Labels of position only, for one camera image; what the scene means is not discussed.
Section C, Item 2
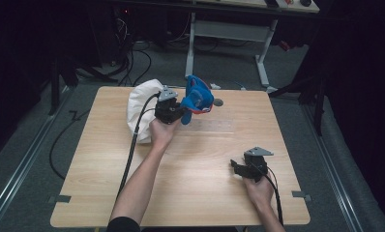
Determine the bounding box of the person's left hand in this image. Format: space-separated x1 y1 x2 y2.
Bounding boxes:
148 116 179 152

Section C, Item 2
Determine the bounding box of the black sleeve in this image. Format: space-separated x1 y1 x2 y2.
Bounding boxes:
105 216 142 232

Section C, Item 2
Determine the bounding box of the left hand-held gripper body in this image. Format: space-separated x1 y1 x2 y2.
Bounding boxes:
154 85 186 126

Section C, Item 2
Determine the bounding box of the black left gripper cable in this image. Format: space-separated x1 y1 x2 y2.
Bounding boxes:
115 91 163 200

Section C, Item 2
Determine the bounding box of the white cloth hat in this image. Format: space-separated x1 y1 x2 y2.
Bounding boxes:
126 78 165 145

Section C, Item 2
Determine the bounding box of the bundle of black cables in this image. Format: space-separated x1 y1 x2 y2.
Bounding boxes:
114 15 153 88

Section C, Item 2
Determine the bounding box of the metal floor rail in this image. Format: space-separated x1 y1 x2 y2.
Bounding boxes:
301 102 364 232
0 86 73 223

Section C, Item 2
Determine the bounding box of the black tripod stand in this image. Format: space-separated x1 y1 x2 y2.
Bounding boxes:
267 72 331 137

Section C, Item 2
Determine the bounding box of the black floor cable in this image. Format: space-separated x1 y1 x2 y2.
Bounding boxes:
48 109 92 181

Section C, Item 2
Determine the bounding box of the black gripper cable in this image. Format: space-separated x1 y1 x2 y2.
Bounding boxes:
115 91 163 200
250 162 285 227

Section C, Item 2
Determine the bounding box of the person's right hand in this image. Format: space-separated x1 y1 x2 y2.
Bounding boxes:
243 173 276 212

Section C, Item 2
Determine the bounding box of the white-legged desk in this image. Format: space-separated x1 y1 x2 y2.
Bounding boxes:
183 0 320 89

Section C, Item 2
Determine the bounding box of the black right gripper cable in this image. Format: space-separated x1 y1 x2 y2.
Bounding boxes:
250 162 285 227

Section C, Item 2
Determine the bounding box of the grey tape piece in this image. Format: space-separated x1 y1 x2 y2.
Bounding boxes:
291 189 312 203
47 194 73 205

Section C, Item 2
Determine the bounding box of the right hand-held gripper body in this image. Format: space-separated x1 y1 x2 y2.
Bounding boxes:
242 146 275 184

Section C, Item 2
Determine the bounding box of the blue baseball cap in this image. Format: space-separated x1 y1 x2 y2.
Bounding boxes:
180 74 215 126

